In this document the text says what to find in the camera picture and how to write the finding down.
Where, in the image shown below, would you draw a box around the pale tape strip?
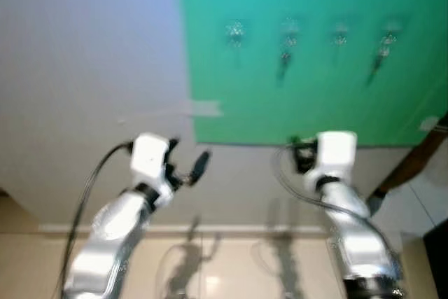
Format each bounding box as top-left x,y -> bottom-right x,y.
419,116 -> 440,132
190,100 -> 223,118

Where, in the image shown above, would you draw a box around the grey shoe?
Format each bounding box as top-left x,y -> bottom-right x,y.
367,190 -> 388,216

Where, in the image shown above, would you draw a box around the person's bare leg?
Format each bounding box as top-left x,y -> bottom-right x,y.
381,130 -> 448,195

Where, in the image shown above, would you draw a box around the dark shorts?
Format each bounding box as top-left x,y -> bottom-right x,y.
431,114 -> 448,136

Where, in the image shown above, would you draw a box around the black cabinet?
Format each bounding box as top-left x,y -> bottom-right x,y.
423,221 -> 448,299

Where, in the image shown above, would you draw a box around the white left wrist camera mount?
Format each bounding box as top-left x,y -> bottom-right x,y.
130,133 -> 173,188

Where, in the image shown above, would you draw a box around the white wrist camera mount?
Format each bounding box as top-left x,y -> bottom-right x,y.
130,133 -> 173,188
308,131 -> 358,188

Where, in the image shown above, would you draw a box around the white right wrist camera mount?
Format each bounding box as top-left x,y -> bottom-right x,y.
308,131 -> 358,188

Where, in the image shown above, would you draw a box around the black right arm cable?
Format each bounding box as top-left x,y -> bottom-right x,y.
272,144 -> 394,258

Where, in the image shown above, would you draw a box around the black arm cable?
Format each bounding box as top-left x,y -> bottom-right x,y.
272,144 -> 394,258
52,141 -> 134,299

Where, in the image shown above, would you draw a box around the green wall board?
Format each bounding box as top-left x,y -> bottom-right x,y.
176,0 -> 448,148

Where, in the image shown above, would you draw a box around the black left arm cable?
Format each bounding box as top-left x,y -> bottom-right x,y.
52,141 -> 134,299

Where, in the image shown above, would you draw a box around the clear wall hook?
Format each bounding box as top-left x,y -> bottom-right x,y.
281,19 -> 300,48
225,20 -> 246,46
380,20 -> 401,48
332,22 -> 351,46

